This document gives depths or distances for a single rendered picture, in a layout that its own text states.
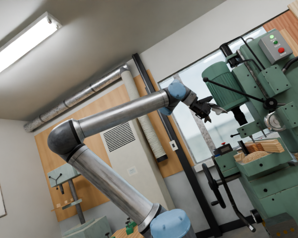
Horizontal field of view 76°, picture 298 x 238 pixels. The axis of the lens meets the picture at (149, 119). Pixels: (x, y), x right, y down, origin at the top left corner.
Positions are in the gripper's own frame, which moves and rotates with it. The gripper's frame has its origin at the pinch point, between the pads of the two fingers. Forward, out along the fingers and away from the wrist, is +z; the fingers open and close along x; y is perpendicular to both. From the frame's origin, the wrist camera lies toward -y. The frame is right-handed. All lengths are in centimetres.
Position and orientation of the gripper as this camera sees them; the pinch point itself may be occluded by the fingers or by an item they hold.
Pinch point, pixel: (219, 117)
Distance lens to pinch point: 124.6
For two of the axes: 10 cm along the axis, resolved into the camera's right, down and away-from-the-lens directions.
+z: 8.1, 5.8, 0.9
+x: 3.7, -3.8, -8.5
